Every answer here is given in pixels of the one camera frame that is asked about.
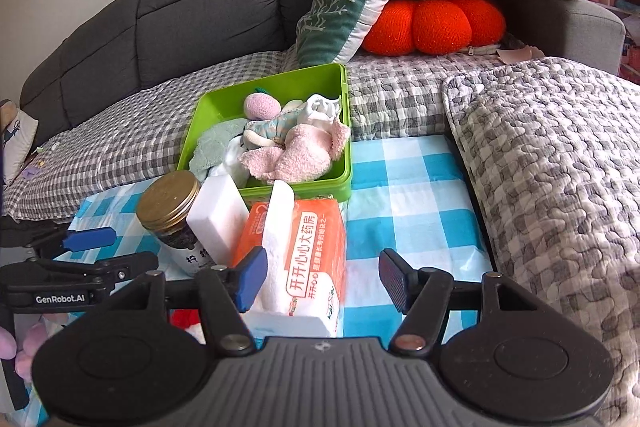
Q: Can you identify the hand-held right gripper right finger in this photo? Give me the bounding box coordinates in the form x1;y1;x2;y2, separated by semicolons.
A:
378;248;566;356

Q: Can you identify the dark grey sofa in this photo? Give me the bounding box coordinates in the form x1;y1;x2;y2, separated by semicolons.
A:
20;0;627;148

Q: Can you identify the pink paper piece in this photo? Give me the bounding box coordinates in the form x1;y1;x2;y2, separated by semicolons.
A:
495;47;536;66

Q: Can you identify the red crochet toy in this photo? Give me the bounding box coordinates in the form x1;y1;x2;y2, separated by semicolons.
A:
170;309;202;334

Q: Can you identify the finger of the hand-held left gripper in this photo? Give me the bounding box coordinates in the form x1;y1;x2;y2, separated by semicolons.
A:
25;226;119;258
0;251;159;289

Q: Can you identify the rabbit doll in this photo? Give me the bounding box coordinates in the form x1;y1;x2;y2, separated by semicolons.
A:
242;99;307;152

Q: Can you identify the pink fluffy cloth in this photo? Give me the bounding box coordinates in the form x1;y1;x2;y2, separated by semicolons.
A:
239;122;351;184

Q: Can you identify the pink fluffy fabric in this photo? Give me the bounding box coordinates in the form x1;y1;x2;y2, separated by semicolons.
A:
0;321;48;379

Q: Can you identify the white printed cushion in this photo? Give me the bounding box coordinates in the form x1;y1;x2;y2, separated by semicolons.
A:
0;99;39;184

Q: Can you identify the orange pumpkin cushion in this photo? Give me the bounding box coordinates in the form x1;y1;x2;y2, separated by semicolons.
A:
361;0;507;56

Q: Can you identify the blue checked cloth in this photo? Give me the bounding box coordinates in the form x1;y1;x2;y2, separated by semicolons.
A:
15;134;497;413

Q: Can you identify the orange tissue pack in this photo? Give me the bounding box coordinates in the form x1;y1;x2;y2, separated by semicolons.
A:
230;179;348;339

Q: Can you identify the white ruffled cloth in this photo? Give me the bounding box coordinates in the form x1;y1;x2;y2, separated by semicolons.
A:
305;94;344;132

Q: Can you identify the green towel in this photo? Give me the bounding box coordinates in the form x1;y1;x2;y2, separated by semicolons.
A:
189;119;247;175

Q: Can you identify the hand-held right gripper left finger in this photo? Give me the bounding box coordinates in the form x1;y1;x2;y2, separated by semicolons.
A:
130;247;268;356

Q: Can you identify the white fabric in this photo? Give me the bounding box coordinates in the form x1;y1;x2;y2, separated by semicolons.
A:
215;136;252;188

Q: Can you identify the pink knitted ball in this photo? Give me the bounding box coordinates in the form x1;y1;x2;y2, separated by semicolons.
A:
243;88;282;120

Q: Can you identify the white sponge block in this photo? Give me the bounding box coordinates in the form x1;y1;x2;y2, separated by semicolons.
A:
186;174;251;267

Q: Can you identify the green plastic box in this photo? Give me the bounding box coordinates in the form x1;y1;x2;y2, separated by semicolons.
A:
176;63;353;202

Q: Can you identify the glass jar with gold lid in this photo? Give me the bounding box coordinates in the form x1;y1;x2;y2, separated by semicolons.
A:
136;170;213;278

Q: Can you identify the grey checked blanket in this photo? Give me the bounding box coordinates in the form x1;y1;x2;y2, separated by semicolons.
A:
2;52;506;224

